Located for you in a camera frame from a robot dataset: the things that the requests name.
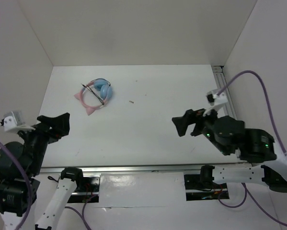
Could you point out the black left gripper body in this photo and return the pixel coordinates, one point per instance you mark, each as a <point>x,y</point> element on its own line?
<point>38,140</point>

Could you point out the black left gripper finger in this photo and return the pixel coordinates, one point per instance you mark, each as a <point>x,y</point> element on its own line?
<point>59,127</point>
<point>46,122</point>

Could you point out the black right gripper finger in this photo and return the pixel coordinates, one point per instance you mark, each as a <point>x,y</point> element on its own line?
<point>182,123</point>
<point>194,116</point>

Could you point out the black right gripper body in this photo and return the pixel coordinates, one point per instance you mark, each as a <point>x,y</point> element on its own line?
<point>206,127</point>

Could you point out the pink blue cat-ear headphones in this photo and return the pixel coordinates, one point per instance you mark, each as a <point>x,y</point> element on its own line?
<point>101,89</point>

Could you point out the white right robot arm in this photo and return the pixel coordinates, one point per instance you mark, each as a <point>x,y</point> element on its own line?
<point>268,164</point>

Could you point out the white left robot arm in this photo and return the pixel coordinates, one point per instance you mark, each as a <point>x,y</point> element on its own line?
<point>18,192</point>

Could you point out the white front cover plate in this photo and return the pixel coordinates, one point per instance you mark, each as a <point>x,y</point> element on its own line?
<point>155,189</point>

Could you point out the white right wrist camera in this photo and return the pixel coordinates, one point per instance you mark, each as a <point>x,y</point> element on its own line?
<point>215,101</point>

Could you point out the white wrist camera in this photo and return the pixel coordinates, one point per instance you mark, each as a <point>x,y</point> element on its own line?
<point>14,122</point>
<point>215,101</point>

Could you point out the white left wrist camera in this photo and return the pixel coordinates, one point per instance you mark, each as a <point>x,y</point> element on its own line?
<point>14,122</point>

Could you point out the aluminium right side rail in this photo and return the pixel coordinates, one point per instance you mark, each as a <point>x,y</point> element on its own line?
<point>221,82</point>

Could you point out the aluminium rail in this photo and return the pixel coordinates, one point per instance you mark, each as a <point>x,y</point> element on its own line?
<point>221,82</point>
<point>135,169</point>

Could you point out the aluminium front rail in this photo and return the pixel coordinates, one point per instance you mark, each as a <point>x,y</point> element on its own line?
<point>135,169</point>

